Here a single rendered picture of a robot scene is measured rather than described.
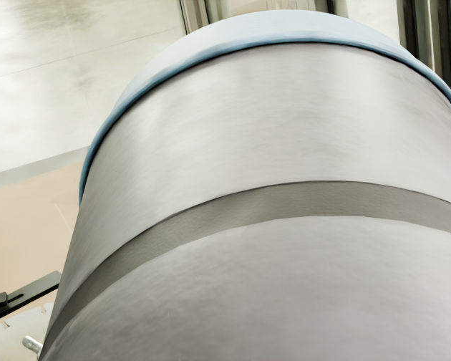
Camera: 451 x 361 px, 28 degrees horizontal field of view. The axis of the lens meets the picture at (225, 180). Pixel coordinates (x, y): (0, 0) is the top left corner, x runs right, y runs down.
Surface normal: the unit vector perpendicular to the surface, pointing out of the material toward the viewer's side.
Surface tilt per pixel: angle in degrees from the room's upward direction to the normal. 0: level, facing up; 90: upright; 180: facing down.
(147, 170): 21
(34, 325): 0
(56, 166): 0
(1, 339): 0
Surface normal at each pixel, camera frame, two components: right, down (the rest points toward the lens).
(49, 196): -0.18, -0.87
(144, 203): -0.56, -0.73
